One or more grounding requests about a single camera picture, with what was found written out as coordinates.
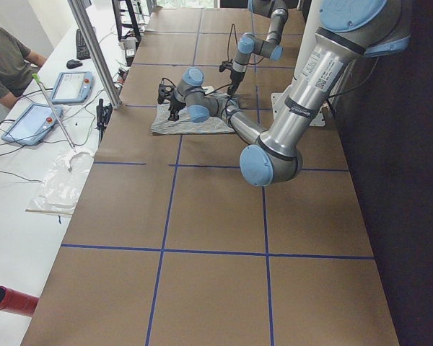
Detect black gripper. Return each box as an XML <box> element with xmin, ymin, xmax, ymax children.
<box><xmin>168</xmin><ymin>93</ymin><xmax>183</xmax><ymax>121</ymax></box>
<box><xmin>227</xmin><ymin>69</ymin><xmax>245</xmax><ymax>96</ymax></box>

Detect navy white striped polo shirt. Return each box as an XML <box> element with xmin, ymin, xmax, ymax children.
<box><xmin>151</xmin><ymin>86</ymin><xmax>239</xmax><ymax>135</ymax></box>

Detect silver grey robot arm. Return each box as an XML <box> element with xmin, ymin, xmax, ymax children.
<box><xmin>219</xmin><ymin>1</ymin><xmax>289</xmax><ymax>95</ymax></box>
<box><xmin>157</xmin><ymin>0</ymin><xmax>413</xmax><ymax>186</ymax></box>

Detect black tool on desk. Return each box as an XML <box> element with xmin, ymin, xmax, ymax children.
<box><xmin>96</xmin><ymin>98</ymin><xmax>113</xmax><ymax>145</ymax></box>

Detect far blue teach pendant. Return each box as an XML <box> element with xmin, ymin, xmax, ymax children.
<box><xmin>51</xmin><ymin>71</ymin><xmax>94</xmax><ymax>105</ymax></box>

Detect blue teach pendant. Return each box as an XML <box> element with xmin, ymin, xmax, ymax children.
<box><xmin>51</xmin><ymin>71</ymin><xmax>94</xmax><ymax>105</ymax></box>
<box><xmin>1</xmin><ymin>103</ymin><xmax>57</xmax><ymax>146</ymax></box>

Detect black keyboard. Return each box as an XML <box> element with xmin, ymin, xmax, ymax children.
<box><xmin>75</xmin><ymin>29</ymin><xmax>91</xmax><ymax>60</ymax></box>

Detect black computer mouse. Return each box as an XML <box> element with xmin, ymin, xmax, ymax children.
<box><xmin>66</xmin><ymin>59</ymin><xmax>83</xmax><ymax>69</ymax></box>

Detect clear plastic bag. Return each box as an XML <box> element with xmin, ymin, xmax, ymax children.
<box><xmin>25</xmin><ymin>148</ymin><xmax>94</xmax><ymax>216</ymax></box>

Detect metal rod with green tip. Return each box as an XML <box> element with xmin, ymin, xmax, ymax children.
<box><xmin>32</xmin><ymin>74</ymin><xmax>76</xmax><ymax>152</ymax></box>

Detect white side desk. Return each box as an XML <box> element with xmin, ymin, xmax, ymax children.
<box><xmin>0</xmin><ymin>0</ymin><xmax>152</xmax><ymax>346</ymax></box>

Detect near blue teach pendant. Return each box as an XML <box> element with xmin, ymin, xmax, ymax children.
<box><xmin>1</xmin><ymin>103</ymin><xmax>57</xmax><ymax>146</ymax></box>

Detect seated person in grey shirt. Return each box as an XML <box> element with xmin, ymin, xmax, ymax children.
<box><xmin>0</xmin><ymin>27</ymin><xmax>47</xmax><ymax>109</ymax></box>

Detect red cylinder tube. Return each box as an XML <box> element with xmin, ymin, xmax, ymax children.
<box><xmin>0</xmin><ymin>286</ymin><xmax>39</xmax><ymax>317</ymax></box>

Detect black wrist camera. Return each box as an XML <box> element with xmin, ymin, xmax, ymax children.
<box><xmin>157</xmin><ymin>82</ymin><xmax>175</xmax><ymax>105</ymax></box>
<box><xmin>219</xmin><ymin>60</ymin><xmax>232</xmax><ymax>73</ymax></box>

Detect black braided right cable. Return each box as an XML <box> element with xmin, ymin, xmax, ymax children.
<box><xmin>160</xmin><ymin>77</ymin><xmax>237</xmax><ymax>120</ymax></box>

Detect black braided cable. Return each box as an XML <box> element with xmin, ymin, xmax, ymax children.
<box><xmin>222</xmin><ymin>23</ymin><xmax>241</xmax><ymax>66</ymax></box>
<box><xmin>160</xmin><ymin>77</ymin><xmax>237</xmax><ymax>120</ymax></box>

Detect black braided left cable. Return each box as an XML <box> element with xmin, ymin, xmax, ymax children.
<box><xmin>222</xmin><ymin>23</ymin><xmax>241</xmax><ymax>66</ymax></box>

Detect aluminium extrusion frame post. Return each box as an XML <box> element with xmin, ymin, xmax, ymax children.
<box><xmin>68</xmin><ymin>0</ymin><xmax>122</xmax><ymax>110</ymax></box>

